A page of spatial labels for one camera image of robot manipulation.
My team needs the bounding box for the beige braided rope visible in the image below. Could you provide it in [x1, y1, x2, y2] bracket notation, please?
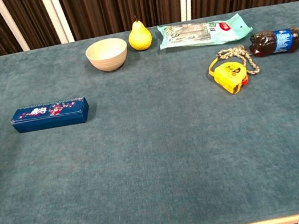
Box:
[215, 42, 261, 81]

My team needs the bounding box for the beige ribbed bowl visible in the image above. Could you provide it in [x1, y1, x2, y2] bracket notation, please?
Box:
[83, 35, 132, 75]

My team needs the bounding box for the mint green snack bag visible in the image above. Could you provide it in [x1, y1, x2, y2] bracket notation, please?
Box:
[156, 9, 255, 56]

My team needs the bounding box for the blue glasses case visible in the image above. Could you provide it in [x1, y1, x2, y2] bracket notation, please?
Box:
[8, 95, 92, 136]

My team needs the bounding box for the cola bottle blue label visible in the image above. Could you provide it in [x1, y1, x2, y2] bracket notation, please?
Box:
[247, 25, 299, 60]

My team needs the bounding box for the yellow pear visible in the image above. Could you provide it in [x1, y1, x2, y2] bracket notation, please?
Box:
[124, 13, 155, 53]

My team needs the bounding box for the teal table cloth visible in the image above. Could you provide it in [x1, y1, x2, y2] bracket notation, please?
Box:
[0, 1, 299, 224]

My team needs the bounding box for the yellow tape measure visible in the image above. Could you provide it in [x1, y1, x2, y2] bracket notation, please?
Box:
[206, 52, 252, 98]

